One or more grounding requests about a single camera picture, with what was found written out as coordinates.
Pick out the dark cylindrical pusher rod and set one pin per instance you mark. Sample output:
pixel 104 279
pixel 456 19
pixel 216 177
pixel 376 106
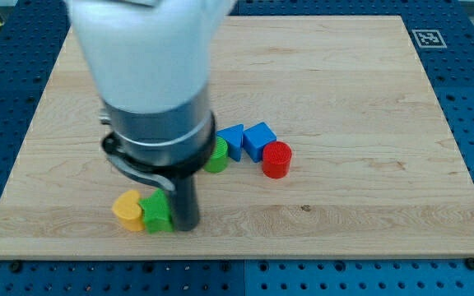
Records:
pixel 184 204

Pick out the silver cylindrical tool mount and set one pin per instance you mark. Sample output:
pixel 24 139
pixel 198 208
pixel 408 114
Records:
pixel 161 148

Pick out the green star block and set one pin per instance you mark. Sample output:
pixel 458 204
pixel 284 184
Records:
pixel 156 213

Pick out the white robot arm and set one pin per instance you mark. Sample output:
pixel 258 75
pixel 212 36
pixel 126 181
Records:
pixel 150 61

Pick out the green cylinder block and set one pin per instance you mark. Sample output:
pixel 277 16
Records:
pixel 219 158

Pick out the yellow heart block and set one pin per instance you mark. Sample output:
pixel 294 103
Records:
pixel 128 212

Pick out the blue triangle block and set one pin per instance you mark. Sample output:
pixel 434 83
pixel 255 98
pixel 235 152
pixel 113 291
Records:
pixel 234 138

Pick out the blue cube block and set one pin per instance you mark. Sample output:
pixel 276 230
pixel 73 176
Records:
pixel 256 138

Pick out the red cylinder block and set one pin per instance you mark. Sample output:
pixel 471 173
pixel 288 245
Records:
pixel 276 159

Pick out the wooden board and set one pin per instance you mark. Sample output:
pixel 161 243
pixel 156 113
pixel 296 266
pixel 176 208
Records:
pixel 375 171

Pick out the white fiducial marker tag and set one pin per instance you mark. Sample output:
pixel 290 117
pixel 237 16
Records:
pixel 429 39

